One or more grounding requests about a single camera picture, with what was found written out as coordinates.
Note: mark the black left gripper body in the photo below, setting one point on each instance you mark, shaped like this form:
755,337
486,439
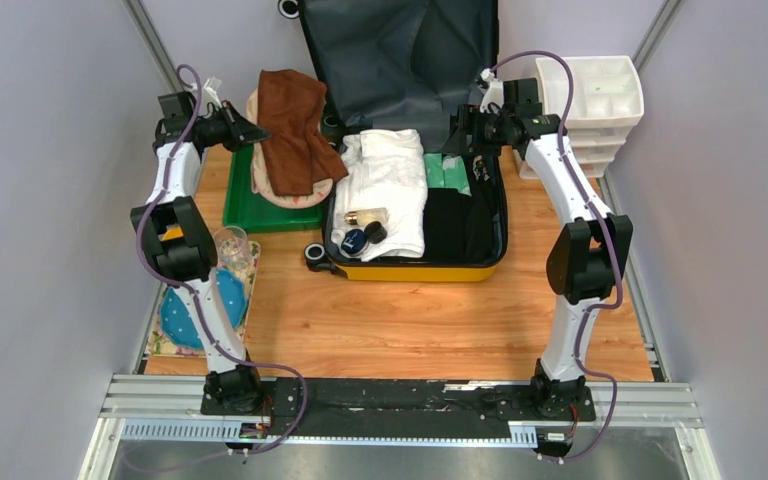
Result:
225,129

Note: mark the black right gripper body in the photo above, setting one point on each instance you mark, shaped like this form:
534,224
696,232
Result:
489,130

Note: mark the brown towel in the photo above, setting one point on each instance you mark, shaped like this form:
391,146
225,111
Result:
297,155

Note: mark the white towel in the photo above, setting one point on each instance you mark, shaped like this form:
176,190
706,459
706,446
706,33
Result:
386,169

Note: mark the small black jar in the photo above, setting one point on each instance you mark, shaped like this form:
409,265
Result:
375,232

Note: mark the frosted gold pump bottle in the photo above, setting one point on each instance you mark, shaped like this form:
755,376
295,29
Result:
363,217

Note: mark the blue round cream jar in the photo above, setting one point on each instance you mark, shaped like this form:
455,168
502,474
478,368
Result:
354,243

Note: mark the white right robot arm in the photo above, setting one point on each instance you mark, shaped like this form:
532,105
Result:
586,264

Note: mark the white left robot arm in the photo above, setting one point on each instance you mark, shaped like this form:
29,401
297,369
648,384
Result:
175,245

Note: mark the green garment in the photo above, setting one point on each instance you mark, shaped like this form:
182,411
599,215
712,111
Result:
445,171

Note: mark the green plastic tray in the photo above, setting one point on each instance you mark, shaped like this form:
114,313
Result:
252,212

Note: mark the black garment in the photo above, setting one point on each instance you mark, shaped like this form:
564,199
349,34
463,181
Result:
457,227

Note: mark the clear plastic cup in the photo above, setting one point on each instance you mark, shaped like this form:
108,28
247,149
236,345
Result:
233,248

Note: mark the yellow bowl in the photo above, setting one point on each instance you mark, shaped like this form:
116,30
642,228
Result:
171,234

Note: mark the white plastic drawer organizer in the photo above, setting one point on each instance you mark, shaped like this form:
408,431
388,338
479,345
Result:
606,105

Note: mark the blue polka dot plate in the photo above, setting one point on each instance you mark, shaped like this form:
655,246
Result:
176,326

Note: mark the floral placemat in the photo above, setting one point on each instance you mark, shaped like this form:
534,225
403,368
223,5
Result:
156,347

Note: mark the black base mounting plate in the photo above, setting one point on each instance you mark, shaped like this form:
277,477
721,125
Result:
433,411

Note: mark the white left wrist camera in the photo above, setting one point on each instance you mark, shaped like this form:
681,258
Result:
210,89

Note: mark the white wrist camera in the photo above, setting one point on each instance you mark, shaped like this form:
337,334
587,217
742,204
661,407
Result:
210,89
493,92

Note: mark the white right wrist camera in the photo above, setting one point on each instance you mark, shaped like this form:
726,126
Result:
493,92

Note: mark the aluminium frame rail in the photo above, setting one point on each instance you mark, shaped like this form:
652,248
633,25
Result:
167,407

